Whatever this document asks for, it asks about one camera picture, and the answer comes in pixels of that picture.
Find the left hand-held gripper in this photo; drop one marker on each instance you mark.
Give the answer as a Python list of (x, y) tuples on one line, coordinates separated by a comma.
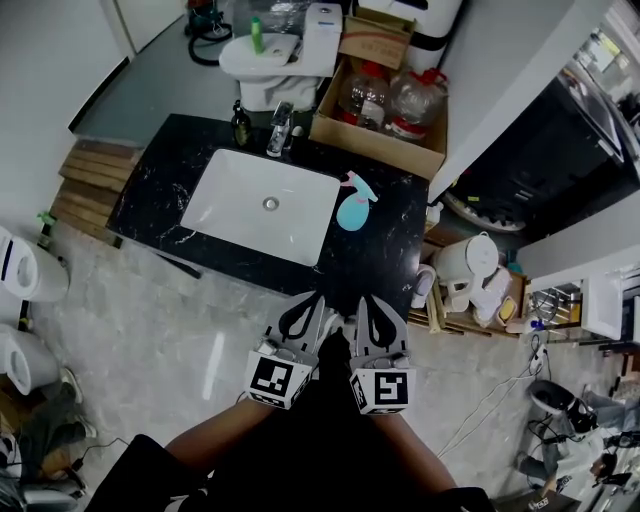
[(272, 376)]

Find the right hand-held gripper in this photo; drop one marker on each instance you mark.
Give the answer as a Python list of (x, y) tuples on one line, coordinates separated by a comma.
[(384, 387)]

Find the blue spray bottle pink head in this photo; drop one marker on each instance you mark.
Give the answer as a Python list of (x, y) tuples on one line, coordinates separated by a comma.
[(352, 210)]

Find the person's left forearm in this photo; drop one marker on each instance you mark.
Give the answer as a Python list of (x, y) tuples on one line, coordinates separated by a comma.
[(220, 432)]

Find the person's right forearm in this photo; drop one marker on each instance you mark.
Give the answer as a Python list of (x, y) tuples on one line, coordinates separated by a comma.
[(415, 450)]

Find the small white bottle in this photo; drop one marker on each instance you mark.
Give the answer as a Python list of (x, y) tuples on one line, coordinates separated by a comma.
[(434, 217)]

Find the dark pump soap bottle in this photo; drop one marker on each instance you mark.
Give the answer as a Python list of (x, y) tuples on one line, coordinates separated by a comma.
[(242, 127)]

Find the green-capped bottle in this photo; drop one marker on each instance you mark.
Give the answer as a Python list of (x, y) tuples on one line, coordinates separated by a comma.
[(46, 227)]

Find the green plastic bottle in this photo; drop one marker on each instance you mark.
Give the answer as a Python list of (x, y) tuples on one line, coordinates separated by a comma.
[(257, 36)]

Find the person's white shoe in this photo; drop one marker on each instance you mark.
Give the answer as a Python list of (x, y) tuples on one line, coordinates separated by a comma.
[(332, 322)]

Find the black marble vanity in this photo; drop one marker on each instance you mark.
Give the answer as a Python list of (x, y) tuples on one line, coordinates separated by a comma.
[(380, 250)]

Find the white electric kettle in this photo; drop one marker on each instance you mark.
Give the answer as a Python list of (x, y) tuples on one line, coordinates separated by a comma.
[(467, 260)]

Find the metal sink drain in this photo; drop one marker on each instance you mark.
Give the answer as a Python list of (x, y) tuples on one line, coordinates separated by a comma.
[(271, 203)]

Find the yellow sponge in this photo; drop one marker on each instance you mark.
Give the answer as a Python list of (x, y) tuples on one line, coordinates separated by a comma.
[(507, 309)]

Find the white rectangular sink basin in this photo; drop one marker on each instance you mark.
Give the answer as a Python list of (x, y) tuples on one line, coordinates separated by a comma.
[(240, 200)]

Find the person's black clothing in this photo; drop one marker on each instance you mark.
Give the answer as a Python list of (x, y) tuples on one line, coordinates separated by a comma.
[(320, 460)]

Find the wooden rack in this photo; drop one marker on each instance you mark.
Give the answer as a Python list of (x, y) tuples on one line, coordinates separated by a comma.
[(520, 295)]

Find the large open cardboard box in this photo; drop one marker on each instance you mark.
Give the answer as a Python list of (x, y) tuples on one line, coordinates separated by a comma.
[(370, 145)]

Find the chrome faucet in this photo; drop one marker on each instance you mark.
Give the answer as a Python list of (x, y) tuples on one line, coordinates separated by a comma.
[(279, 131)]

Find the white small cabinet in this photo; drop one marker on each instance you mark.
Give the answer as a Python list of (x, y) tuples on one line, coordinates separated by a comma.
[(602, 305)]

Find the clear plastic jug red cap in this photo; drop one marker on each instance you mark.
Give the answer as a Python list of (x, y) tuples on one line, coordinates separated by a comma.
[(364, 97), (417, 105)]

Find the black cabinet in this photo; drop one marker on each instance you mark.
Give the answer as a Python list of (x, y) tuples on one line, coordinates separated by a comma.
[(540, 165)]

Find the stack of wooden planks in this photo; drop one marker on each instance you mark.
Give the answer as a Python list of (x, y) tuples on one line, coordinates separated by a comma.
[(90, 185)]

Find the white toilet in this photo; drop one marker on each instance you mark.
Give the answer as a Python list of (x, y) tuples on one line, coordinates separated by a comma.
[(270, 65)]

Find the white cylindrical bin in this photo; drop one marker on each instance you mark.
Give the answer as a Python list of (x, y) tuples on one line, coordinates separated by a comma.
[(30, 272), (25, 357)]

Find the small cardboard box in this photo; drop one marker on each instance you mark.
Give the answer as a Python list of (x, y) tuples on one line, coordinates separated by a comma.
[(377, 42)]

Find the clear plastic bag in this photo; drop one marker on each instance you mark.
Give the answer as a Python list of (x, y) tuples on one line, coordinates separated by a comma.
[(275, 15)]

